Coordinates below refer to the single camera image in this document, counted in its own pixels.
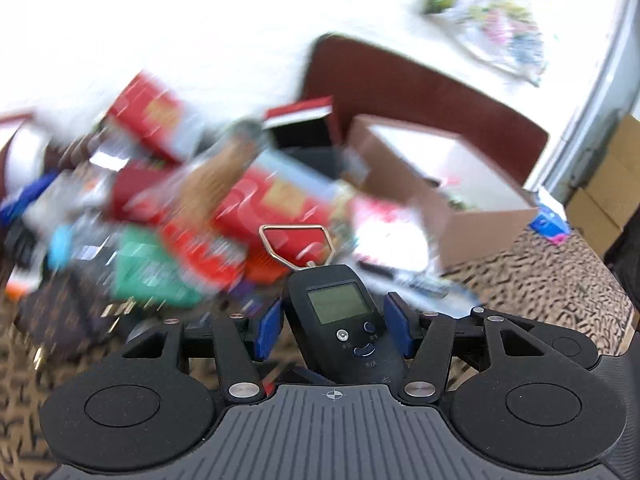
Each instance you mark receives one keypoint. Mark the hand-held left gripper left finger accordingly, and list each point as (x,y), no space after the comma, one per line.
(270,325)

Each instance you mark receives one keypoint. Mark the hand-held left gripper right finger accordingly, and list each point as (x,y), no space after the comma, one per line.
(397,325)

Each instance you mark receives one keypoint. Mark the black digital scale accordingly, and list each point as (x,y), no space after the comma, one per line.
(335,305)

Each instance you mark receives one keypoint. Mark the blue and white packet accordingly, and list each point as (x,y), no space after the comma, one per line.
(550,225)

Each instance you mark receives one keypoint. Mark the pink cardboard box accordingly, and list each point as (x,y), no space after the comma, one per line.
(475,230)

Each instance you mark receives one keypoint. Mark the long blue white packet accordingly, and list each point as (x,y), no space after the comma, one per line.
(435,287)

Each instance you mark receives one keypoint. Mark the black pen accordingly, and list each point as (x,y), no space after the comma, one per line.
(375,268)

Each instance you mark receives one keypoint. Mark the leopard print cloth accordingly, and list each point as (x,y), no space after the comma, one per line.
(525,280)

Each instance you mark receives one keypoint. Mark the red snack packet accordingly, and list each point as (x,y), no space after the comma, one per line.
(205,255)

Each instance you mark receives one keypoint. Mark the white and pink packet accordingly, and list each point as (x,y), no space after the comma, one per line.
(385,225)

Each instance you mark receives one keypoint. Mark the dark cloth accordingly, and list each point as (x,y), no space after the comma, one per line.
(625,245)

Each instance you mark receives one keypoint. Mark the red and yellow box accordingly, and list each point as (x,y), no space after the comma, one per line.
(270,200)

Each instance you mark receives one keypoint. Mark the green bagged item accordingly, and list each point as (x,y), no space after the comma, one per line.
(460,205)

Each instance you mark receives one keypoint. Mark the green packet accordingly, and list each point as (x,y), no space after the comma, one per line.
(145,270)

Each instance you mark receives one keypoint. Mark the brown cork item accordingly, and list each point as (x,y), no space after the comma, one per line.
(215,180)

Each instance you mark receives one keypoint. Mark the brown cardboard carton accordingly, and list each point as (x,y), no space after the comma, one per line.
(610,185)

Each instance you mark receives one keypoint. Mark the dark red box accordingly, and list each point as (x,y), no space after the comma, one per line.
(140,190)

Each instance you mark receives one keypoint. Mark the dark patterned pouch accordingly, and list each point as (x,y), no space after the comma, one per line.
(60,310)

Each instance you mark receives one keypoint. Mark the red lidded box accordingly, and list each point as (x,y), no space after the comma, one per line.
(300,110)

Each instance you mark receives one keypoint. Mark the cyan plastic item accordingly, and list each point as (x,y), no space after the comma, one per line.
(60,247)

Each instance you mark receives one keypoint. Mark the brown wooden board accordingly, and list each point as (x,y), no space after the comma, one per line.
(400,85)

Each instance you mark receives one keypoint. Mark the large red box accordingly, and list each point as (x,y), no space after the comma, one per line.
(150,110)

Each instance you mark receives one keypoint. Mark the blue item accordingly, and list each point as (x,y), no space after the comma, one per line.
(20,205)

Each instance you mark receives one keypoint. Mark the white roll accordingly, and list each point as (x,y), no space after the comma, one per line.
(25,160)

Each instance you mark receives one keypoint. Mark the floral plastic bag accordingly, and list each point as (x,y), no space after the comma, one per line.
(500,25)

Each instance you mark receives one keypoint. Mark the grey metal frame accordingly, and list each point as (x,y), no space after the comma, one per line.
(600,90)

